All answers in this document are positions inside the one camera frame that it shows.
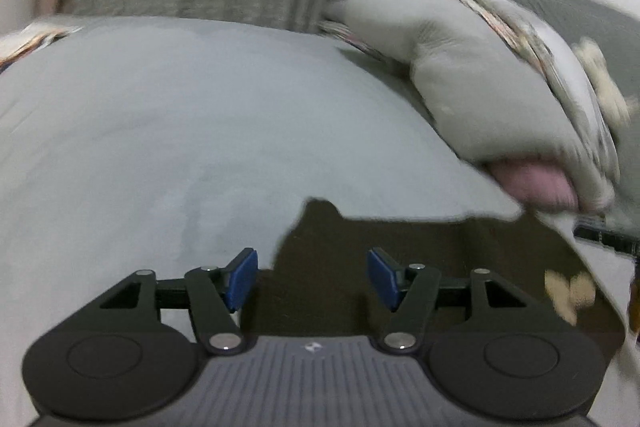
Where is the person's right hand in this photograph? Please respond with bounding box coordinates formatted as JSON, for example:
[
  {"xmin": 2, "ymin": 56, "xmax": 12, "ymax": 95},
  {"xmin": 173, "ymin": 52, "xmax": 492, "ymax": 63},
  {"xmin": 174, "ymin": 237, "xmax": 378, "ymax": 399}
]
[{"xmin": 627, "ymin": 279, "xmax": 640, "ymax": 337}]

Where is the brown sweater with beige patches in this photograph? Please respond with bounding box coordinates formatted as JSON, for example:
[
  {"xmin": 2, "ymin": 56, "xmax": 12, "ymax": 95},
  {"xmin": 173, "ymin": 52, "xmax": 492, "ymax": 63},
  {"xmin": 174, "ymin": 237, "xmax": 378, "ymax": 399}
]
[{"xmin": 240, "ymin": 199, "xmax": 626, "ymax": 359}]

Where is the open book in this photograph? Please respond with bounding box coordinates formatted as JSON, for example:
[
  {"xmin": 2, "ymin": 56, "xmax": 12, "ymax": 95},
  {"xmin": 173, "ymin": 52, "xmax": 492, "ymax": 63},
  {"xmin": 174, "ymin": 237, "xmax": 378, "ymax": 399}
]
[{"xmin": 0, "ymin": 20, "xmax": 81, "ymax": 70}]

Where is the printed grey pillow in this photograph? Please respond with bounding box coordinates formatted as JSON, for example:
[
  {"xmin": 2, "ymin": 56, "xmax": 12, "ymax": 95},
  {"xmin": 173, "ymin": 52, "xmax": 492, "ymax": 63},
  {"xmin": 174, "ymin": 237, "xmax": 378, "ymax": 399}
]
[{"xmin": 473, "ymin": 0, "xmax": 620, "ymax": 181}]

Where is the pink pillow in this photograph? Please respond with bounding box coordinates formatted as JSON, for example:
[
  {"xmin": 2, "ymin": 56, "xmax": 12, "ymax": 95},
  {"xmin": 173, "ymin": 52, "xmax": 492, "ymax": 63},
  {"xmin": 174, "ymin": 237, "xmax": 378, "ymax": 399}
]
[{"xmin": 487, "ymin": 159, "xmax": 579, "ymax": 210}]

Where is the grey folded duvet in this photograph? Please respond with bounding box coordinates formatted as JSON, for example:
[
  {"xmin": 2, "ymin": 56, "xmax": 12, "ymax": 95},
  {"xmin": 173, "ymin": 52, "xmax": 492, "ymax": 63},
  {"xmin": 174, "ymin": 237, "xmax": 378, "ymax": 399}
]
[{"xmin": 321, "ymin": 0, "xmax": 618, "ymax": 212}]

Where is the white plush toy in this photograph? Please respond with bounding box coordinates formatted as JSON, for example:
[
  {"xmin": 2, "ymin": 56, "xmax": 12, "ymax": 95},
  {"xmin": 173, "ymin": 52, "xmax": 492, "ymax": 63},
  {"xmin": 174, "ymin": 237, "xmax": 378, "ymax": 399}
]
[{"xmin": 572, "ymin": 37, "xmax": 639, "ymax": 130}]

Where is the grey headboard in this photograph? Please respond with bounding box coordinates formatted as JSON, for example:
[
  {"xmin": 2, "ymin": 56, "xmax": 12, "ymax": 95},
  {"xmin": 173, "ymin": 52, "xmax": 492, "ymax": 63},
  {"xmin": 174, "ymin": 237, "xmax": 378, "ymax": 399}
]
[{"xmin": 512, "ymin": 0, "xmax": 639, "ymax": 98}]

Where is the grey bed sheet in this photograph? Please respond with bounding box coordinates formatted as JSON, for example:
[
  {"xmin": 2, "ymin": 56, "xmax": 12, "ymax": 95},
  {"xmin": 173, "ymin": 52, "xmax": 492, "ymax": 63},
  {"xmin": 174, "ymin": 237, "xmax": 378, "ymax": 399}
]
[{"xmin": 1, "ymin": 18, "xmax": 639, "ymax": 426}]

